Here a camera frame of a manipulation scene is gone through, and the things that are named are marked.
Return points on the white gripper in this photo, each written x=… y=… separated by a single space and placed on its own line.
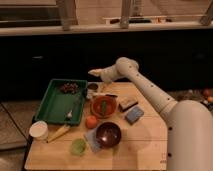
x=108 y=74

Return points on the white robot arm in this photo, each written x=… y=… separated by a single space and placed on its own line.
x=189 y=123

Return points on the metal cup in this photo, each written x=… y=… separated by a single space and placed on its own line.
x=92 y=87

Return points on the green small cup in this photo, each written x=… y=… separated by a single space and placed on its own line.
x=78 y=147

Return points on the white cup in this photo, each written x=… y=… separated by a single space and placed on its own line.
x=39 y=130

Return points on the green pepper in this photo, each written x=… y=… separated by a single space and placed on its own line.
x=103 y=107

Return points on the orange plate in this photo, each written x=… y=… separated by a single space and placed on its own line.
x=96 y=106

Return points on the dark grape bunch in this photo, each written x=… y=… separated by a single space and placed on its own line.
x=69 y=88

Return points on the brown black block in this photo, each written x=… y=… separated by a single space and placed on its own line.
x=127 y=103

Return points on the orange tomato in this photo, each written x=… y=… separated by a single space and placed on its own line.
x=91 y=122

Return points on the metal spoon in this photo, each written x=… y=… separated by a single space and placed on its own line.
x=74 y=104

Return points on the blue sponge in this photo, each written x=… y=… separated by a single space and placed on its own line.
x=134 y=114

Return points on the green plastic tray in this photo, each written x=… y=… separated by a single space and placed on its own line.
x=55 y=104

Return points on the dark purple bowl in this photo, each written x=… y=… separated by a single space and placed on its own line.
x=108 y=134

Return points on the blue cloth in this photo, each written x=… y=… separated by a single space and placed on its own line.
x=90 y=138

